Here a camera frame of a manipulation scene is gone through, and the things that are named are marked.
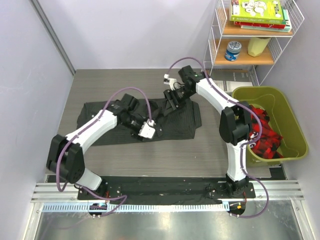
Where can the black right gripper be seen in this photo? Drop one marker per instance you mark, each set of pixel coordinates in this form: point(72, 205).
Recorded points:
point(170, 95)

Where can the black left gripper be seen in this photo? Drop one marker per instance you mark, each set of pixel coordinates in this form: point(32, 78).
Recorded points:
point(134, 134)

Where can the grey pinstriped long sleeve shirt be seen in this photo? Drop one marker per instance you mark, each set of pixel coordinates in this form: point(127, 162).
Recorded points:
point(180, 124)

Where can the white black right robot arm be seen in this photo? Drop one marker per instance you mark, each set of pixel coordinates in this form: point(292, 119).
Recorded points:
point(235, 123)

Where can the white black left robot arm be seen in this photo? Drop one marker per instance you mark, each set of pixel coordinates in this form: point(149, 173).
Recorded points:
point(66, 153)

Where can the grey booklet with papers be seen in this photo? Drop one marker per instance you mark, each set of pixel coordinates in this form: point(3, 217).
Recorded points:
point(229, 80)

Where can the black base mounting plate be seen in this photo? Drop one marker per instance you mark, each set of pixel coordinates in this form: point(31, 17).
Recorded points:
point(163, 191)

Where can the blue white tin can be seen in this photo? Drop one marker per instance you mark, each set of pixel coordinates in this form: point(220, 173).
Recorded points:
point(233, 50)

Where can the pale yellow faceted vase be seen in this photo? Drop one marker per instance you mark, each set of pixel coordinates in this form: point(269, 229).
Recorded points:
point(257, 45)

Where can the red black plaid shirt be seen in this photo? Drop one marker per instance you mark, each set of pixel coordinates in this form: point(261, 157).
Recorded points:
point(267, 146)

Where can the olive green plastic bin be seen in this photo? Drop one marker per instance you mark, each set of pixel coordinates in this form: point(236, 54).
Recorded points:
point(282, 120)

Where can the red book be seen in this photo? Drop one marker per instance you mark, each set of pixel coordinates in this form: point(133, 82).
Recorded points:
point(261, 25)

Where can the green board game box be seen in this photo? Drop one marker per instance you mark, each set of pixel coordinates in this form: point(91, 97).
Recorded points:
point(256, 11)

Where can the teal book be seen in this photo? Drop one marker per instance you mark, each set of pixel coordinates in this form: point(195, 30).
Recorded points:
point(286, 28)

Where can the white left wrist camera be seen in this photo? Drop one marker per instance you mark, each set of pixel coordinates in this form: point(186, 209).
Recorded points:
point(147, 129)

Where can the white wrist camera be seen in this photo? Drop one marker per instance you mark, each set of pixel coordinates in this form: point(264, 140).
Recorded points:
point(171, 82)
point(147, 129)

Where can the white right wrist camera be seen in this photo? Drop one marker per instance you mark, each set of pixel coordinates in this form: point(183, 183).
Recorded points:
point(171, 82)

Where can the white wire shelf rack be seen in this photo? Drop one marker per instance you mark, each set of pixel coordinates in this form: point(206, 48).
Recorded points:
point(250, 35)

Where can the perforated cable duct strip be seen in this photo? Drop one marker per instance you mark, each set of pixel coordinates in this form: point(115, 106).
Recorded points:
point(96, 207)

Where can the aluminium extrusion rail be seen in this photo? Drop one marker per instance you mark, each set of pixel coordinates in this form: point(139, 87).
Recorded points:
point(276, 189)

